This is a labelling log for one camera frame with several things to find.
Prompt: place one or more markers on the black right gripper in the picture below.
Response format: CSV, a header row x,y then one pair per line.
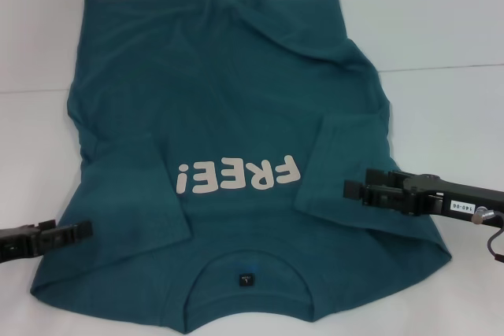
x,y
453,200

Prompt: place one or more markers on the teal T-shirt with FREE print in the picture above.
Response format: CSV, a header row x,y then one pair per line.
x,y
236,76

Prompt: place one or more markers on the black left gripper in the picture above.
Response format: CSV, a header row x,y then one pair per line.
x,y
17,243

